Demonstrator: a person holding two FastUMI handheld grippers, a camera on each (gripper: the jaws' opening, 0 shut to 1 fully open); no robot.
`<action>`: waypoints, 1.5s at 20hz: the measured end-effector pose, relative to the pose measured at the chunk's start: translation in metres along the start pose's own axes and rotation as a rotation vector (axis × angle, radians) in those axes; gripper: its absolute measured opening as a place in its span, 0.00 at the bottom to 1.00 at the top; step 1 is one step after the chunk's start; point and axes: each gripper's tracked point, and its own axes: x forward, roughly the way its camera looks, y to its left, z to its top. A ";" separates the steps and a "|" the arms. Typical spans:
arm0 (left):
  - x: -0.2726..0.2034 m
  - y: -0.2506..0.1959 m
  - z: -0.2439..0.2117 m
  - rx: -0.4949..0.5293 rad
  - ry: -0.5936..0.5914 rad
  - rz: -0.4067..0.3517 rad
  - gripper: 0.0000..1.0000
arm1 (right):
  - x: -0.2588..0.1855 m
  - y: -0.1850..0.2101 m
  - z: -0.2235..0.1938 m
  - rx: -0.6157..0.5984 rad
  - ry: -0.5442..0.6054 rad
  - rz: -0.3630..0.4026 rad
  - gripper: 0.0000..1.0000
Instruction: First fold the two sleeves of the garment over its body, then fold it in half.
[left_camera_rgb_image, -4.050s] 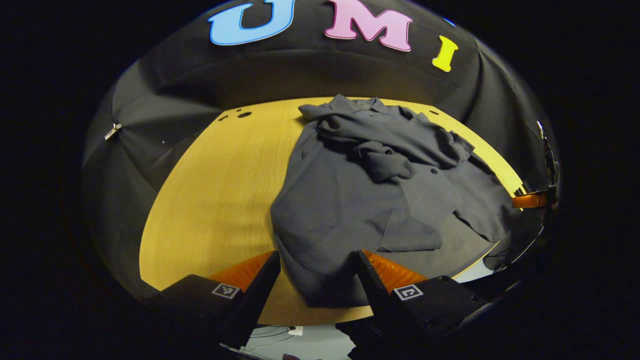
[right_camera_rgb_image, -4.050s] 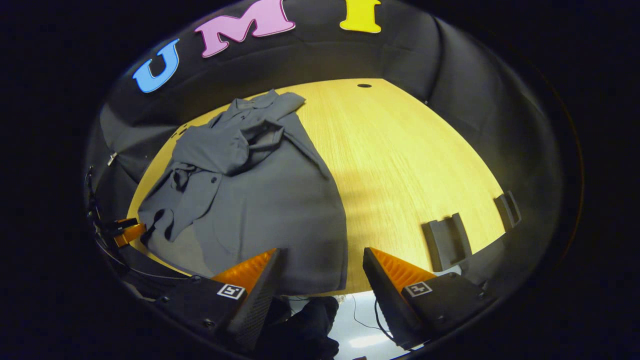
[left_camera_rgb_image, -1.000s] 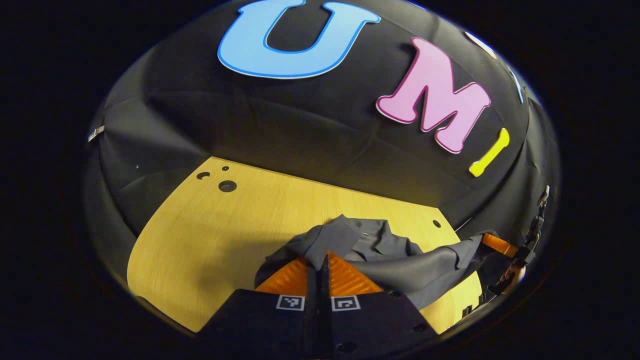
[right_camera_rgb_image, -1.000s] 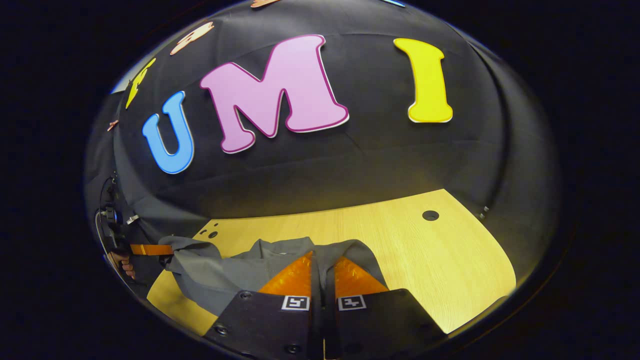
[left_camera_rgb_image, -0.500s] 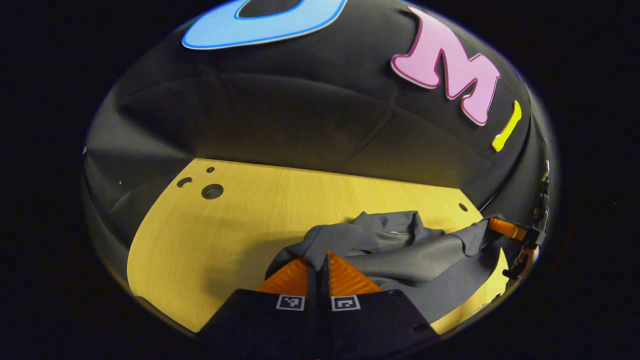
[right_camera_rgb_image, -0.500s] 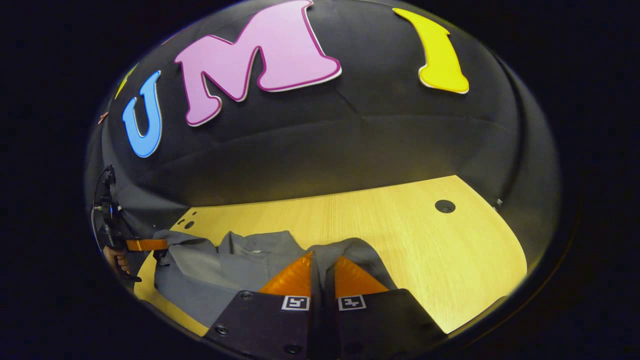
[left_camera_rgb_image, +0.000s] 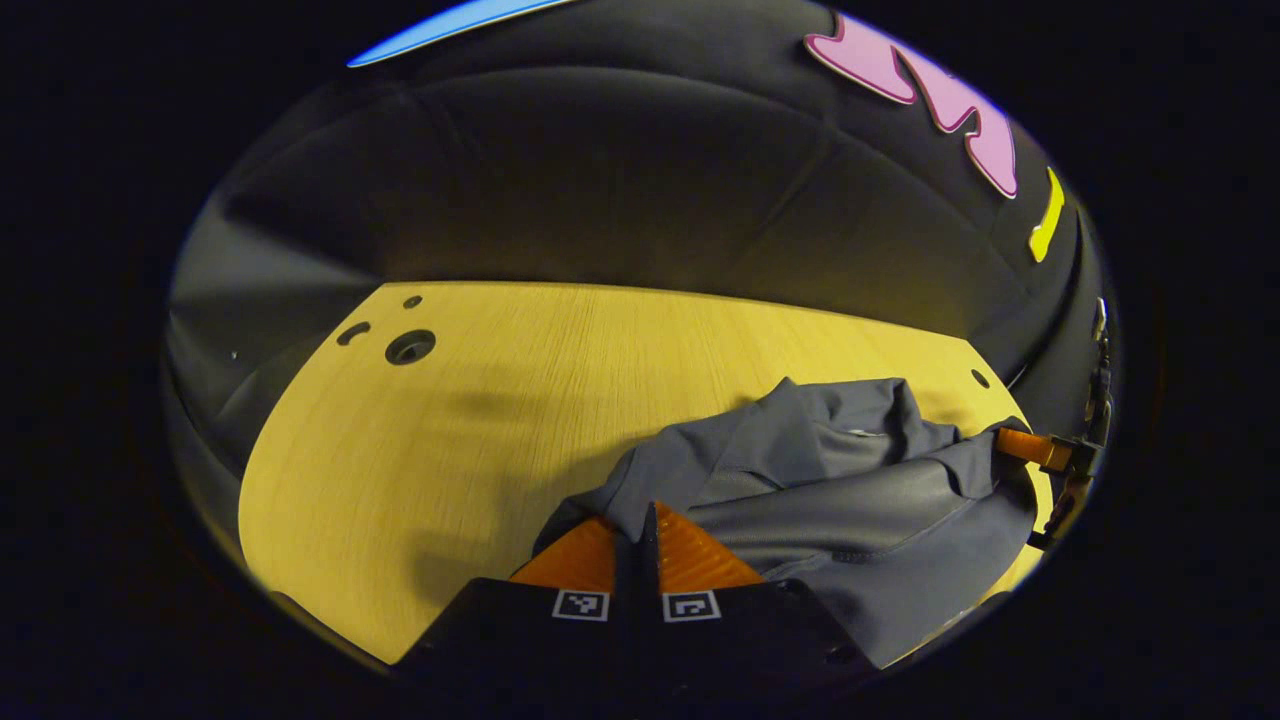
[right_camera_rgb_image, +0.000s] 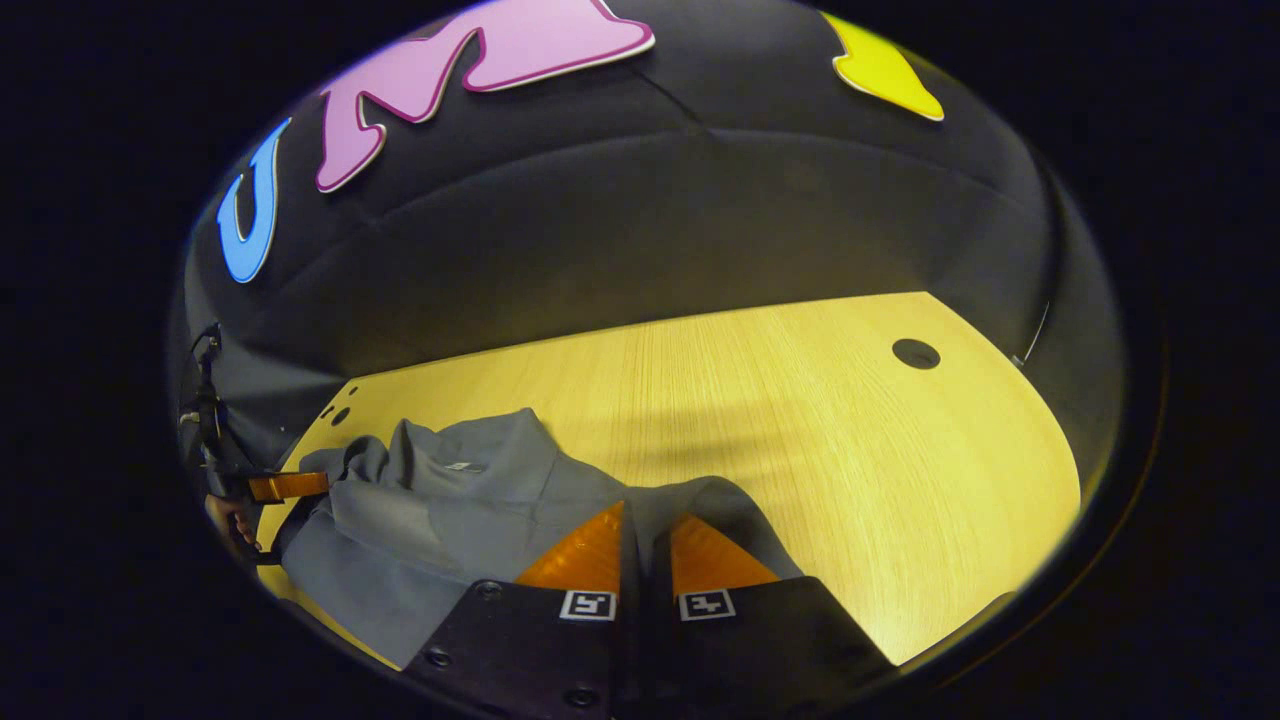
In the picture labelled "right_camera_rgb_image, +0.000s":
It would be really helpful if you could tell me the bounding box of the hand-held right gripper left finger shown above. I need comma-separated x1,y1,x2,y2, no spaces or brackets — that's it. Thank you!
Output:
403,500,643,720

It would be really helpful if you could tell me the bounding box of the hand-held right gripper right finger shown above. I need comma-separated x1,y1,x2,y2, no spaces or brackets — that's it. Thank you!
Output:
648,512,896,720

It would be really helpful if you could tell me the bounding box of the grey shirt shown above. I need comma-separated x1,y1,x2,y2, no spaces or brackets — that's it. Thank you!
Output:
274,407,807,672

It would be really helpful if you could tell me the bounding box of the black backdrop cloth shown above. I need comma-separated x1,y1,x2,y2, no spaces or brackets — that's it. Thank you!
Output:
170,0,1127,481

